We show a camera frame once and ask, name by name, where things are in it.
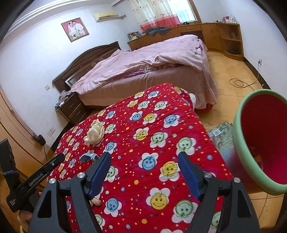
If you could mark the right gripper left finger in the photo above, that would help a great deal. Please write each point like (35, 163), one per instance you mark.
(96, 175)

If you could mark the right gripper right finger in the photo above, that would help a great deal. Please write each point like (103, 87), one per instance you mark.
(192, 174)

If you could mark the person's left hand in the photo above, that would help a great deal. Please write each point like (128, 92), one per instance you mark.
(24, 218)

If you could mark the peanut shell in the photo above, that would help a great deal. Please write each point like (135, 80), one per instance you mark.
(95, 200)

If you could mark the crumpled cream tissue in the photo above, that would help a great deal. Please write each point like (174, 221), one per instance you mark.
(95, 134)

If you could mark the magazine on floor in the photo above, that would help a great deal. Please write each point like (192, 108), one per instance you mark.
(221, 136)

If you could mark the red smiley flower blanket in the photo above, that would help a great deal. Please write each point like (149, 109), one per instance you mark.
(144, 190)

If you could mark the dark wooden nightstand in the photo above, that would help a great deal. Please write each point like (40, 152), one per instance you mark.
(73, 109)

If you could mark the red bin green rim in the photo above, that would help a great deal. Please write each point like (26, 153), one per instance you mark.
(259, 136)

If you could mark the clothes on nightstand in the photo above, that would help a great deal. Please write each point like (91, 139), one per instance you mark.
(62, 98)

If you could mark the dark wooden bed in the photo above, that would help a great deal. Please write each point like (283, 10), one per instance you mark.
(204, 88)

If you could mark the pink quilt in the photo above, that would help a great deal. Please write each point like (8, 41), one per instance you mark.
(186, 50)

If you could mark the long wooden cabinet desk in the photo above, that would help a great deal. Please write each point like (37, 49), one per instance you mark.
(218, 37)

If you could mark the framed wedding photo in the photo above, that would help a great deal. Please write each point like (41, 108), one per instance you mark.
(75, 29)

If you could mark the grey clothes pile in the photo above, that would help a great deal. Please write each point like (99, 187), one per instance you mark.
(157, 30)

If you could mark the floral red curtain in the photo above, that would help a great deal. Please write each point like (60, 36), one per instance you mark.
(153, 14)

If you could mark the black wall charger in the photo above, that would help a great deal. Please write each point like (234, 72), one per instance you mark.
(40, 139)

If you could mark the wall air conditioner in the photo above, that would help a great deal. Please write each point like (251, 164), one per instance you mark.
(108, 15)

